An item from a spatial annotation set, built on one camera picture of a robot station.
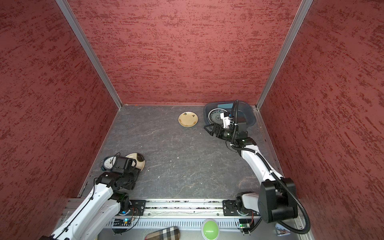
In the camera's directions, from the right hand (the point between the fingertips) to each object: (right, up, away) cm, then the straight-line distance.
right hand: (207, 131), depth 80 cm
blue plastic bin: (+34, +11, +37) cm, 52 cm away
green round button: (0, -45, -12) cm, 47 cm away
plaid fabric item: (-17, -45, -15) cm, 50 cm away
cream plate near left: (-40, -19, +9) cm, 46 cm away
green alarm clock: (-57, -19, +5) cm, 61 cm away
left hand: (-38, -27, +3) cm, 47 cm away
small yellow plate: (-13, +7, +32) cm, 35 cm away
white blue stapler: (+34, -45, -12) cm, 58 cm away
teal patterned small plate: (+7, +10, +30) cm, 32 cm away
